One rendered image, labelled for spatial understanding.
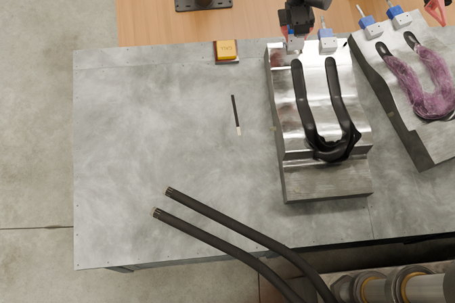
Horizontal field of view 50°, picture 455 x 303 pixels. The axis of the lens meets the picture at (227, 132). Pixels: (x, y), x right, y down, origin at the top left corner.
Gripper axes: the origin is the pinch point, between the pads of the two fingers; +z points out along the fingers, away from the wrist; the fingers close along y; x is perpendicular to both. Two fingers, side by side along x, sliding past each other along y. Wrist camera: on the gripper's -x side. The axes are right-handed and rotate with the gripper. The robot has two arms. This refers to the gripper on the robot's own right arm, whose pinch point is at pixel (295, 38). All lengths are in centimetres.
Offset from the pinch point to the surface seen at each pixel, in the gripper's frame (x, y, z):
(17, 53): 76, -129, 57
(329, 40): 1.8, 10.9, 3.9
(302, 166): -33.1, -2.5, 20.9
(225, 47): 6.8, -22.0, 6.4
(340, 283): -64, 4, 36
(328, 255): -23, 13, 112
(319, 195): -41.5, 1.4, 24.5
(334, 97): -13.7, 10.3, 13.7
